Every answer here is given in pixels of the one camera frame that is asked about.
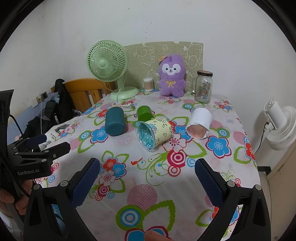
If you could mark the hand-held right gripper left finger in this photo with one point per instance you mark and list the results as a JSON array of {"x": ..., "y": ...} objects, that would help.
[{"x": 85, "y": 185}]

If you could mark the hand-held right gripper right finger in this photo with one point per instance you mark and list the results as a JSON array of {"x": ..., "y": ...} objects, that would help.
[{"x": 208, "y": 184}]

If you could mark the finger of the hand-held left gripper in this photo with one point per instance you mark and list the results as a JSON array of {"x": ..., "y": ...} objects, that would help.
[
  {"x": 37, "y": 139},
  {"x": 57, "y": 149}
]

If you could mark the yellow patterned cup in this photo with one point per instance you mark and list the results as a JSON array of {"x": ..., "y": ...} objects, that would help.
[{"x": 159, "y": 133}]

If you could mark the dark teal cup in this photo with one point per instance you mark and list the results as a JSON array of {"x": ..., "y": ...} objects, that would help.
[{"x": 114, "y": 120}]

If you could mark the white cup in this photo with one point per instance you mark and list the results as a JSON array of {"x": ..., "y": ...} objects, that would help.
[{"x": 200, "y": 119}]

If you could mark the small green cup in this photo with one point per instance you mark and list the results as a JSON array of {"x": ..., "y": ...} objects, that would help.
[{"x": 144, "y": 113}]

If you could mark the person's left hand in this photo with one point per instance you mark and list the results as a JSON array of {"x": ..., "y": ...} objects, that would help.
[{"x": 7, "y": 197}]

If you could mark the white printed cloth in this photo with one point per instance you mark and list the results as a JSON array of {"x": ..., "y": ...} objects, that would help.
[{"x": 64, "y": 131}]

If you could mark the blue bedsheet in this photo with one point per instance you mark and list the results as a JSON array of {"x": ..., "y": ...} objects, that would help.
[{"x": 25, "y": 115}]

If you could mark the black bag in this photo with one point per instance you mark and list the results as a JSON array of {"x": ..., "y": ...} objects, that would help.
[{"x": 59, "y": 104}]

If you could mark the floral tablecloth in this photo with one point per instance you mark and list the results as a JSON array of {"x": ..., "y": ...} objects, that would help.
[{"x": 148, "y": 185}]

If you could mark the beige cabinet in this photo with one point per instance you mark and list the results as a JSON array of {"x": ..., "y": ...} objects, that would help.
[{"x": 283, "y": 185}]

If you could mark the white floor fan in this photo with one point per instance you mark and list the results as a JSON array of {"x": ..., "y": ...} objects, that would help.
[{"x": 283, "y": 129}]

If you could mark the glass jar with dark lid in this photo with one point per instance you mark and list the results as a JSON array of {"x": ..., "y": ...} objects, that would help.
[{"x": 203, "y": 89}]

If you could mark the green desk fan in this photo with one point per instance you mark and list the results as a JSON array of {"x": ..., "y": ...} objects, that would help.
[{"x": 106, "y": 61}]

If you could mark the cotton swab container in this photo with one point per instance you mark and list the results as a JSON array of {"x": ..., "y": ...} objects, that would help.
[{"x": 148, "y": 84}]

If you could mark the purple plush toy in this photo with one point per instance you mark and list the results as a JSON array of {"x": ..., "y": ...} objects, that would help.
[{"x": 172, "y": 69}]

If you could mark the green elephant print foam mat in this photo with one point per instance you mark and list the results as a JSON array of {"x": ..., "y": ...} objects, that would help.
[{"x": 143, "y": 55}]

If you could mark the wall socket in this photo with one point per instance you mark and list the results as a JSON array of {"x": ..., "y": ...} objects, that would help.
[{"x": 43, "y": 95}]

